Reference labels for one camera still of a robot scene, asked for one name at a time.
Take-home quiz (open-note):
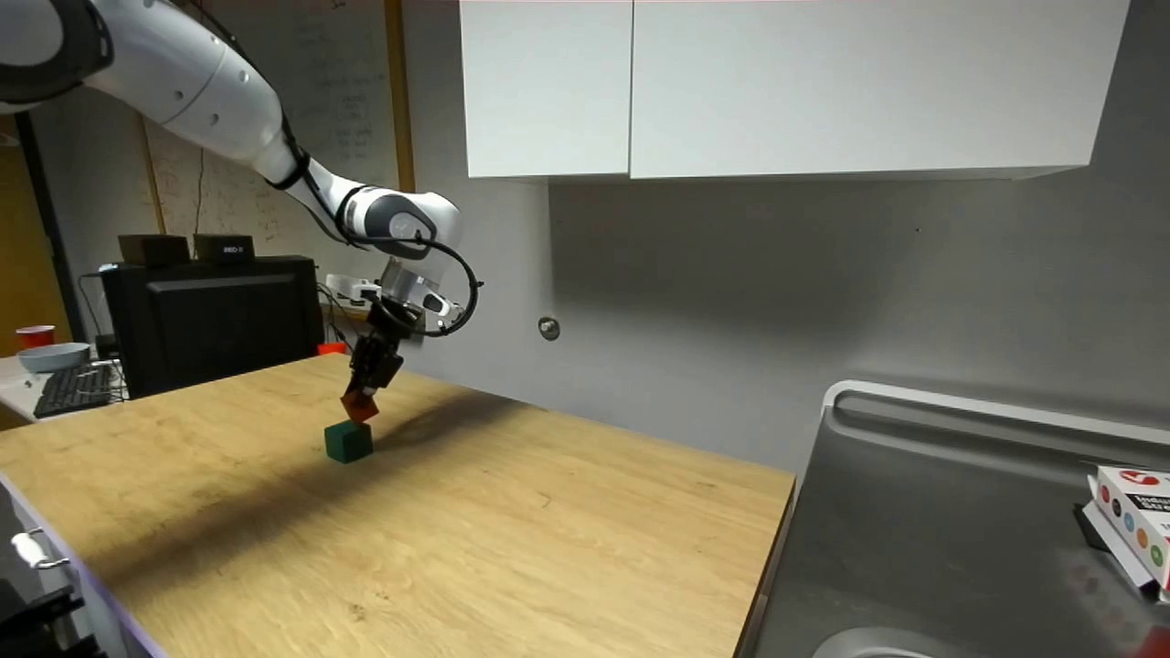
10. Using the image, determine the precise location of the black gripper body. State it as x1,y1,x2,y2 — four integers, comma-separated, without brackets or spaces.
367,295,426,356

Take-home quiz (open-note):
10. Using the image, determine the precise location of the red cube block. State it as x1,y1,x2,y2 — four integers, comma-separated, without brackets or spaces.
341,393,377,424

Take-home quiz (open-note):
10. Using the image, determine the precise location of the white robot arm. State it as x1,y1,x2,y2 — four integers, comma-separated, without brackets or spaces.
0,0,471,398

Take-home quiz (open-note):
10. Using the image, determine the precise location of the green cube block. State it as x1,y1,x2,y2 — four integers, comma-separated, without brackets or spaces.
327,422,373,466

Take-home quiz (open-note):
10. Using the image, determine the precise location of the black computer monitor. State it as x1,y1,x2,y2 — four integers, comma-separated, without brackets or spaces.
103,255,323,398

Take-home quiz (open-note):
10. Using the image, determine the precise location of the wood framed whiteboard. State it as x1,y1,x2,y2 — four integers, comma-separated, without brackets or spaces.
178,0,428,334

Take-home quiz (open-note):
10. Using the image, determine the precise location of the black keyboard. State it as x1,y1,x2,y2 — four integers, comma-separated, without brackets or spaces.
32,365,114,418

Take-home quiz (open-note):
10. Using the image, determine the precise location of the red cup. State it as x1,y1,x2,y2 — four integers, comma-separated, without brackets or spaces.
16,326,58,350

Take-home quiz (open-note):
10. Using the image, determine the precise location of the stainless steel sink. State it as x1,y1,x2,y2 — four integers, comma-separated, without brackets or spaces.
735,381,1170,658

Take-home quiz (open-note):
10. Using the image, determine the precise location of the colourful printed box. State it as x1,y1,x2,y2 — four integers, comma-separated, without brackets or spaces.
1089,466,1170,599

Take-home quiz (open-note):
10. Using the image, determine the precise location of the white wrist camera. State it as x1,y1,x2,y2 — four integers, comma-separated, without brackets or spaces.
377,260,450,320

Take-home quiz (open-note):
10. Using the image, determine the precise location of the round metal wall fitting right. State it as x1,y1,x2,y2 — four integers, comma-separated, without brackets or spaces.
538,320,565,340

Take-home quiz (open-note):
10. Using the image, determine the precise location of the white wall cabinet left door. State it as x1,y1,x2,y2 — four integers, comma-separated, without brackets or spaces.
456,0,634,181

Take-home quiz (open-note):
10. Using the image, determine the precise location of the white wall cabinet door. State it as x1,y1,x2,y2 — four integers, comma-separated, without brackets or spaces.
628,0,1131,181
456,0,634,181

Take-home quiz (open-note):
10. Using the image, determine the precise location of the white wall cabinet right door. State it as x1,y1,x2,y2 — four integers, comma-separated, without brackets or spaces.
628,0,1131,181

